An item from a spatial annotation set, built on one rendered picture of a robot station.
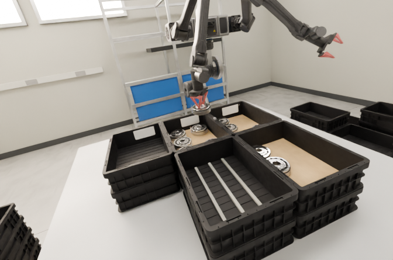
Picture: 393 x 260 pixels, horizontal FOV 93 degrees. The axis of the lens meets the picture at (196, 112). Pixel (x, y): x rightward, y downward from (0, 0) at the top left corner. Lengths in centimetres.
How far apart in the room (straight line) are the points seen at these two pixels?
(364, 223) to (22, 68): 403
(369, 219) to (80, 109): 377
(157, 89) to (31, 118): 218
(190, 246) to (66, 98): 339
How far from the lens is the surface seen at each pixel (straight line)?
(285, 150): 100
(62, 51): 376
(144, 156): 108
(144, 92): 289
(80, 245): 100
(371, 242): 92
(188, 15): 121
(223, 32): 159
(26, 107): 403
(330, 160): 95
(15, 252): 170
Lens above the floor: 138
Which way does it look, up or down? 22 degrees down
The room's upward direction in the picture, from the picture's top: 9 degrees counter-clockwise
